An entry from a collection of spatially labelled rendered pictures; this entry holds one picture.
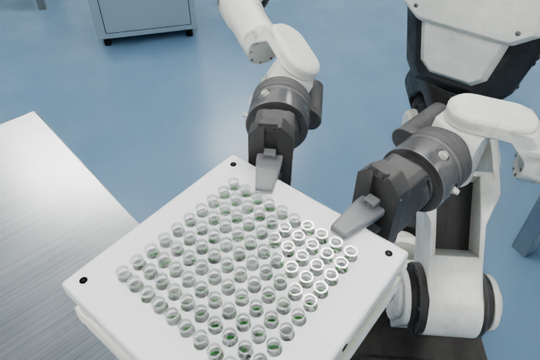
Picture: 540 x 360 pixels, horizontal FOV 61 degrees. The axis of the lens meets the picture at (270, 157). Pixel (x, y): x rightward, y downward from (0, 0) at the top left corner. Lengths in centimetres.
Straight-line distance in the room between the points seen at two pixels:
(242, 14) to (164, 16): 226
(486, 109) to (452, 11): 23
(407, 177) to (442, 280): 47
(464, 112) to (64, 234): 61
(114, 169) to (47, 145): 120
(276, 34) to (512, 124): 35
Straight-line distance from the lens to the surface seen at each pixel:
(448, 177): 57
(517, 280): 189
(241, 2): 82
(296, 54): 70
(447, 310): 97
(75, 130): 246
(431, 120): 67
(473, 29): 81
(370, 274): 47
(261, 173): 54
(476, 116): 62
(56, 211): 84
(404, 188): 50
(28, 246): 81
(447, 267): 97
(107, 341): 50
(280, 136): 55
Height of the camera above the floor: 140
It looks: 41 degrees down
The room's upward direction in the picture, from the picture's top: straight up
